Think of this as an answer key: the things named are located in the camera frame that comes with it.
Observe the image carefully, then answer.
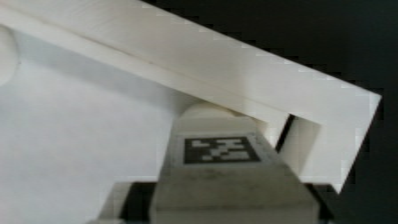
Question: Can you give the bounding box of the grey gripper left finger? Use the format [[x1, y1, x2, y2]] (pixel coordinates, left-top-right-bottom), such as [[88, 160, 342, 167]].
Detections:
[[85, 182, 156, 224]]

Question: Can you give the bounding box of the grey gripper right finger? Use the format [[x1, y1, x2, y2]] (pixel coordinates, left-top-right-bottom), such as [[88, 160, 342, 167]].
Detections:
[[305, 183, 358, 224]]

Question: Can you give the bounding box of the white table leg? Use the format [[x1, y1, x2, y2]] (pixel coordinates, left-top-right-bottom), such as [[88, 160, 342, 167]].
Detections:
[[149, 103, 319, 224]]

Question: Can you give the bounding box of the white square table top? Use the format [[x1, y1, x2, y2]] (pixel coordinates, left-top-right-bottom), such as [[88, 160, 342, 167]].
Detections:
[[0, 0, 380, 224]]

